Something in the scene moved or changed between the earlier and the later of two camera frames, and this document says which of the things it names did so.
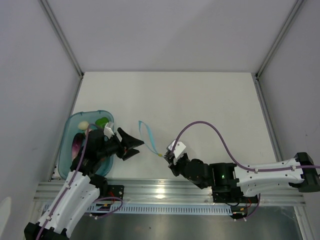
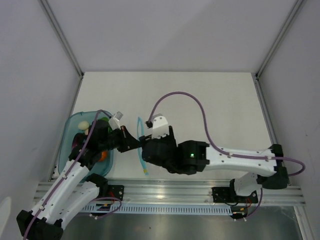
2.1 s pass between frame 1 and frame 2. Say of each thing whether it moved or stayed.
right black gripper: moved
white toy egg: stayed
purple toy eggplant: stayed
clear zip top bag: moved
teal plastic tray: stayed
